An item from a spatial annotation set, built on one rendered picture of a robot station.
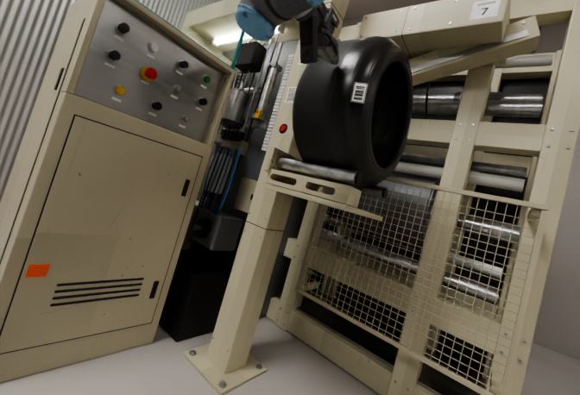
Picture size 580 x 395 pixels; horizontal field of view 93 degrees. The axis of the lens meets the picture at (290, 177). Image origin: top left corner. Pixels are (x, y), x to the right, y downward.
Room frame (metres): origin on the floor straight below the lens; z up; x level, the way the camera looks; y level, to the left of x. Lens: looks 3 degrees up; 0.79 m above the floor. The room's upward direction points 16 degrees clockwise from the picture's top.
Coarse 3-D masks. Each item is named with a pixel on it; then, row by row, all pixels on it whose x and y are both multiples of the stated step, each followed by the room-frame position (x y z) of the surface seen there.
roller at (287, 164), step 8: (280, 160) 1.08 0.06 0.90; (288, 160) 1.05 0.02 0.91; (296, 160) 1.04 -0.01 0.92; (288, 168) 1.05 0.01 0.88; (296, 168) 1.03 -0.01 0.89; (304, 168) 1.00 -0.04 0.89; (312, 168) 0.98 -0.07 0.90; (320, 168) 0.96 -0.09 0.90; (328, 168) 0.94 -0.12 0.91; (336, 168) 0.93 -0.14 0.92; (320, 176) 0.97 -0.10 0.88; (328, 176) 0.94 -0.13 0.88; (336, 176) 0.92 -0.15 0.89; (344, 176) 0.90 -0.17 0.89; (352, 176) 0.88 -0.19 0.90; (360, 176) 0.89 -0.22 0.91
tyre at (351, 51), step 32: (320, 64) 0.90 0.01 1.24; (352, 64) 0.82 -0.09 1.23; (384, 64) 0.85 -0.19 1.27; (320, 96) 0.87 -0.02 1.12; (384, 96) 1.23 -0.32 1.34; (320, 128) 0.89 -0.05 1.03; (352, 128) 0.84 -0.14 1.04; (384, 128) 1.28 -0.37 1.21; (320, 160) 0.97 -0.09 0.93; (352, 160) 0.90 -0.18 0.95; (384, 160) 1.23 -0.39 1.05
